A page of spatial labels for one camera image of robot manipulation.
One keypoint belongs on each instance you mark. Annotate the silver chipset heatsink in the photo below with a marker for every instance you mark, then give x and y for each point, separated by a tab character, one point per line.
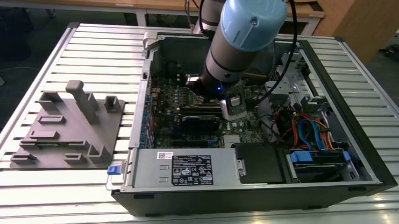
232	139

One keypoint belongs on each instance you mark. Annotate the graphics card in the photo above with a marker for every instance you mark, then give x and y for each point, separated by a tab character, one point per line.
199	123

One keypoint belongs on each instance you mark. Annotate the green motherboard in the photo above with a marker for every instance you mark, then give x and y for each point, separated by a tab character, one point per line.
246	126

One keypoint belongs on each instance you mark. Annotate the wooden desk white legs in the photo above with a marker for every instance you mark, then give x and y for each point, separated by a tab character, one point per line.
164	4
94	3

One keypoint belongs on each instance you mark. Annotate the silver power supply unit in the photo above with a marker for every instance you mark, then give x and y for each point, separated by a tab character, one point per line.
150	168

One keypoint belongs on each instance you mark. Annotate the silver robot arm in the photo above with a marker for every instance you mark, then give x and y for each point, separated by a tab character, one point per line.
240	35

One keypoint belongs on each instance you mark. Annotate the hard disk in blue carrier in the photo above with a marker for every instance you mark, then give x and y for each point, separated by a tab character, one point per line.
300	157

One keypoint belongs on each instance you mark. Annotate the black bay cover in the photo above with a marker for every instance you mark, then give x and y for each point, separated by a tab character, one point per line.
262	163

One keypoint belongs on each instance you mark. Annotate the black PC case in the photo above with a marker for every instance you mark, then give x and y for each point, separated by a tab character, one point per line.
218	203

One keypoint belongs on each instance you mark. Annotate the wooden cabinet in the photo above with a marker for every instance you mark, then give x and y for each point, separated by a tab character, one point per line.
358	23

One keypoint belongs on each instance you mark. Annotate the blue case latch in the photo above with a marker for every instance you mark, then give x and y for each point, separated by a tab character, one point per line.
112	170

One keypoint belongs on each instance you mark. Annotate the grey parts rack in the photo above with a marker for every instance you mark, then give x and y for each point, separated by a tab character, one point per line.
78	140

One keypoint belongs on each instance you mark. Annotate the black RAM slot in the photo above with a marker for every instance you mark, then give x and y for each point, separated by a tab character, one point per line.
199	108

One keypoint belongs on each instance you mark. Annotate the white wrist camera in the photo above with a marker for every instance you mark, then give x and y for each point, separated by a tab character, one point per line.
235	109

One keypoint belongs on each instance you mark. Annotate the metal disk bay cage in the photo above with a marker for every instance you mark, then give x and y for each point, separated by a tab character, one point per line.
296	87

